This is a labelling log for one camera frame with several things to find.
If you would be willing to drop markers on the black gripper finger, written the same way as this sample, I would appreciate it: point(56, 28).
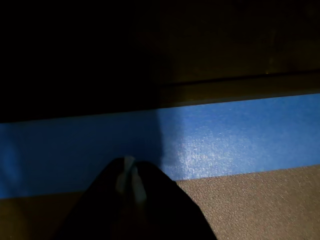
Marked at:
point(170, 215)
point(100, 212)

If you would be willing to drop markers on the blue tape strip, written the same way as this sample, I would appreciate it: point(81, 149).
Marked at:
point(225, 140)

